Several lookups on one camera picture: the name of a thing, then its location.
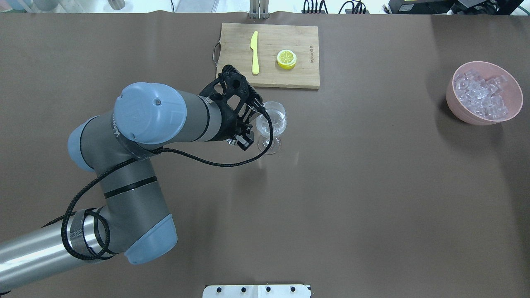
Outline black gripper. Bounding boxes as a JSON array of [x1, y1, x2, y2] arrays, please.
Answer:
[[200, 72, 265, 151]]

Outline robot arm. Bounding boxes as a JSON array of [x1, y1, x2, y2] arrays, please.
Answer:
[[0, 65, 270, 295]]

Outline clear wine glass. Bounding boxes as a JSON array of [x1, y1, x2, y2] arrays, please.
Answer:
[[255, 101, 287, 155]]

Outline pink bowl of ice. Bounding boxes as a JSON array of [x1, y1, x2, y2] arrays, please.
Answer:
[[446, 62, 524, 126]]

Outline bamboo cutting board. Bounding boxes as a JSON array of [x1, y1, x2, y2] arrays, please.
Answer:
[[216, 22, 320, 90]]

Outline yellow lemon slice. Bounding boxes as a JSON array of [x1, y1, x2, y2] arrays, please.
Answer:
[[276, 49, 297, 70]]

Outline yellow plastic knife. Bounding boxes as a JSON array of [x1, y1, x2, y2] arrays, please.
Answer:
[[250, 31, 260, 75]]

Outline aluminium frame post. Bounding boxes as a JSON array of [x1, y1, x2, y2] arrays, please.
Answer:
[[248, 0, 270, 19]]

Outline white camera column base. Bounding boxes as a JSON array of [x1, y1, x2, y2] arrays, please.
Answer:
[[202, 284, 312, 298]]

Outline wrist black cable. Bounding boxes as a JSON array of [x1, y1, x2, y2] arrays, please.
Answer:
[[61, 106, 274, 261]]

